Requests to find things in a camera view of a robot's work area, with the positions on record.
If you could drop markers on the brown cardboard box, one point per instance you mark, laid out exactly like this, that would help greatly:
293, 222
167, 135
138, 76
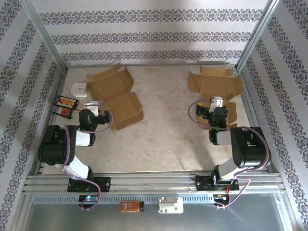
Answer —
216, 84
120, 108

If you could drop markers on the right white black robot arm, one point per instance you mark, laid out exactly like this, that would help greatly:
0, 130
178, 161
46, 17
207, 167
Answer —
250, 146

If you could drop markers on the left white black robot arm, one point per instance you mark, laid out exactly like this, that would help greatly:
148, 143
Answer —
55, 144

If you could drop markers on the black screwdriver bit case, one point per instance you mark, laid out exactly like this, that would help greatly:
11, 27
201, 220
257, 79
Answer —
66, 102

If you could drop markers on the small white square container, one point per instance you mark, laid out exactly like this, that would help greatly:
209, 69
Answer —
79, 90

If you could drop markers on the small green circuit board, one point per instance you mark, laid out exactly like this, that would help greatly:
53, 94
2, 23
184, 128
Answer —
87, 198

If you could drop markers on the orange rectangular device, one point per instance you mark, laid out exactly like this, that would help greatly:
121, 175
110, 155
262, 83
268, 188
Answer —
130, 207

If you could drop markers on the grey metal panel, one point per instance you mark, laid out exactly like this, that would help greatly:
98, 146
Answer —
96, 221

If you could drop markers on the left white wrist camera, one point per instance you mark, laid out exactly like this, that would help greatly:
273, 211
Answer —
93, 108

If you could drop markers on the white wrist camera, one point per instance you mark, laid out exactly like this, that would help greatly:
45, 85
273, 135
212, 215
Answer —
217, 102
93, 108

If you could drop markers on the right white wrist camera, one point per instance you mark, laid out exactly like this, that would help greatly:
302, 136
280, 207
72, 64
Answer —
217, 102

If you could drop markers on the aluminium side rail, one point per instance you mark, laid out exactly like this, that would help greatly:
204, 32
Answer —
249, 101
60, 81

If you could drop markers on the aluminium rear rail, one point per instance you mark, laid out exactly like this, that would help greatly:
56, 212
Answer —
156, 64

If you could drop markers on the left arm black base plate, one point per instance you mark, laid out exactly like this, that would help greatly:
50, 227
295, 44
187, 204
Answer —
103, 184

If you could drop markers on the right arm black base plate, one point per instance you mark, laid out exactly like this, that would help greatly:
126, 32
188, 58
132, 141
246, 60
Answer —
204, 184

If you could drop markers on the aluminium mounting rail frame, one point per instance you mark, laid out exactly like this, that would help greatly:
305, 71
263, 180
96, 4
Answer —
154, 183

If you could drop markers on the aluminium corner post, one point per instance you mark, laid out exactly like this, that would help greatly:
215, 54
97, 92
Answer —
45, 33
256, 33

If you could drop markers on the white plastic bracket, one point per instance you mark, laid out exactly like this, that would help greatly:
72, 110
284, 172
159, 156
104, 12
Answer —
170, 205

